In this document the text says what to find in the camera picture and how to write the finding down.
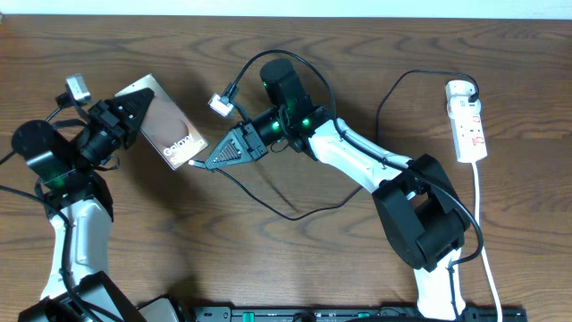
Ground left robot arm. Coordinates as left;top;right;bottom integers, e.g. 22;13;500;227
12;89;155;321

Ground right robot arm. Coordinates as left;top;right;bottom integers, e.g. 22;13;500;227
206;58;471;320

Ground white power strip cord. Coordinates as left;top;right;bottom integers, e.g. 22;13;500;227
471;161;504;322

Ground white power strip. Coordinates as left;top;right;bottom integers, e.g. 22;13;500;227
447;95;487;164

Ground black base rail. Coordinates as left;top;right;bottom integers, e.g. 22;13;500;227
138;292;528;322

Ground Galaxy smartphone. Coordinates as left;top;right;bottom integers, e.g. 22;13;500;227
115;73;208;170

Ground black charger cable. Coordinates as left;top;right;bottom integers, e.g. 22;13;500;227
188;69;480;222

